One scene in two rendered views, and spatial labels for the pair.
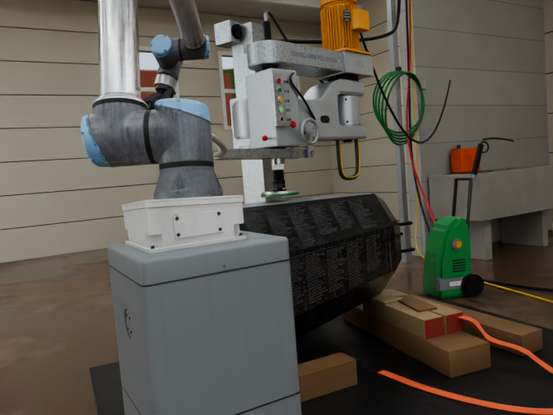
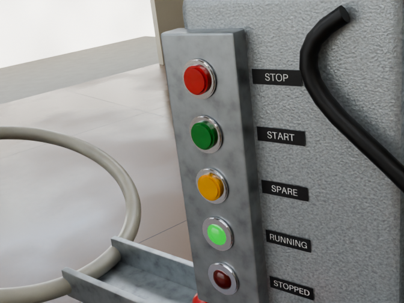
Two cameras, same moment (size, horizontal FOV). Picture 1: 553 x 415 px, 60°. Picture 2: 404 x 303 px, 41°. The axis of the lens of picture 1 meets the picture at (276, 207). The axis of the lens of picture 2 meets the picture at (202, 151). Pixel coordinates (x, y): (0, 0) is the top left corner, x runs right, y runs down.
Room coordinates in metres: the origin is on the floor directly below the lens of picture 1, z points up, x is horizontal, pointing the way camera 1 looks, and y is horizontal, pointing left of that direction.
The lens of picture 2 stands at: (2.55, -0.52, 1.61)
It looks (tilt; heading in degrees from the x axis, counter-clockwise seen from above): 20 degrees down; 83
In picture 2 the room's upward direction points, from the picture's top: 7 degrees counter-clockwise
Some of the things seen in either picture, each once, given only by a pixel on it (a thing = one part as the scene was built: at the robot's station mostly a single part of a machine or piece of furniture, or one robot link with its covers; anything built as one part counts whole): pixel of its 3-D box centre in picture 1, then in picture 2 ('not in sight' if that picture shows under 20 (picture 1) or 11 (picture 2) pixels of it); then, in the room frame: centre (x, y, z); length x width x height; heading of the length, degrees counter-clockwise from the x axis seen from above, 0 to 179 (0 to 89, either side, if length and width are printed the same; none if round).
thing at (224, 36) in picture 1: (229, 34); not in sight; (3.42, 0.23, 2.00); 0.20 x 0.18 x 0.15; 25
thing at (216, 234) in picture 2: not in sight; (217, 233); (2.61, -0.06, 1.36); 0.02 x 0.01 x 0.02; 134
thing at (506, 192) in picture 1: (494, 210); not in sight; (5.14, -2.34, 0.43); 1.30 x 0.62 x 0.86; 120
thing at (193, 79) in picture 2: not in sight; (197, 79); (2.61, -0.07, 1.51); 0.03 x 0.01 x 0.03; 134
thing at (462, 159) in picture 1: (468, 159); not in sight; (5.26, -2.13, 1.00); 0.50 x 0.22 x 0.33; 120
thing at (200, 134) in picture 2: not in sight; (204, 134); (2.61, -0.07, 1.46); 0.03 x 0.01 x 0.03; 134
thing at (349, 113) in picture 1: (345, 112); not in sight; (3.21, -0.50, 1.38); 0.19 x 0.19 x 0.20
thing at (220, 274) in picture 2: not in sight; (223, 278); (2.61, -0.06, 1.31); 0.02 x 0.01 x 0.02; 134
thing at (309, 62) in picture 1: (311, 65); not in sight; (2.99, -0.28, 1.65); 0.96 x 0.25 x 0.17; 134
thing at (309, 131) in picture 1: (305, 132); not in sight; (2.75, -0.20, 1.23); 0.15 x 0.10 x 0.15; 134
